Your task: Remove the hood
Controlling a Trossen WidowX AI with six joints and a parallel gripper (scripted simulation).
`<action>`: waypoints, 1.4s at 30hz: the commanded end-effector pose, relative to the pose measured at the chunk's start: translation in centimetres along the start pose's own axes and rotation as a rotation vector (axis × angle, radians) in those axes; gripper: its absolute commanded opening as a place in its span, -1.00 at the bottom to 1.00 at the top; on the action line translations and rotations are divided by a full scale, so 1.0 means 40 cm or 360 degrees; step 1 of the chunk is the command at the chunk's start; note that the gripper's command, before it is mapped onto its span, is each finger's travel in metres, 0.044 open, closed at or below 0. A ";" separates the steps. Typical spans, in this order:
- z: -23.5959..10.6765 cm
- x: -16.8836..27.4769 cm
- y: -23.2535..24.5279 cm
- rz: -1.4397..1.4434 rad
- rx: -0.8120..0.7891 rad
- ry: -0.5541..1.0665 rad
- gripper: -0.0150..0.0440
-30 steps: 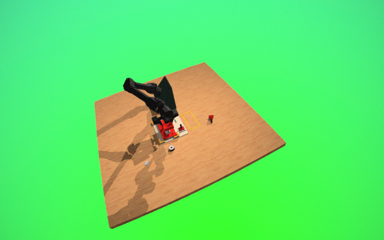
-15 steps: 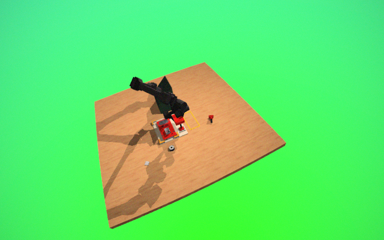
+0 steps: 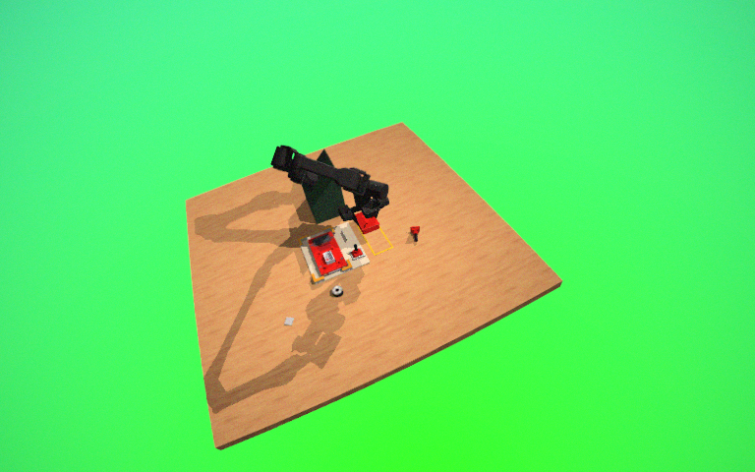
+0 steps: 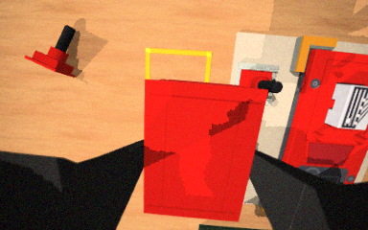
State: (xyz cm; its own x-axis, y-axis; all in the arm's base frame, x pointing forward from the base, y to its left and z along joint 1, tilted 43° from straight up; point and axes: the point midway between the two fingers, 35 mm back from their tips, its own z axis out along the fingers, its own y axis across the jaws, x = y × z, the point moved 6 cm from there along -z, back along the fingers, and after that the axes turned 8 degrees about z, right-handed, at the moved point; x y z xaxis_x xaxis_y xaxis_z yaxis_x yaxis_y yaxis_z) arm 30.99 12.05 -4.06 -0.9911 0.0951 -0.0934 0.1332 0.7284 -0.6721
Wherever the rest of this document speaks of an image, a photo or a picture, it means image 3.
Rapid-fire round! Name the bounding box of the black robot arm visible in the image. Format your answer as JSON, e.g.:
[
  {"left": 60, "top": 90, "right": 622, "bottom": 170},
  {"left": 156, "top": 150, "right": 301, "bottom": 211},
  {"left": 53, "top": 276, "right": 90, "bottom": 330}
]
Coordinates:
[{"left": 270, "top": 145, "right": 388, "bottom": 219}]

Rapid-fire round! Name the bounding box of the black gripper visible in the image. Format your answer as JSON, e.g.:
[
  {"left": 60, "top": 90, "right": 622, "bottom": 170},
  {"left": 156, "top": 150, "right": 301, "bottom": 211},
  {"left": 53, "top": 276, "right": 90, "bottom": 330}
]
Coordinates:
[{"left": 338, "top": 194, "right": 389, "bottom": 226}]

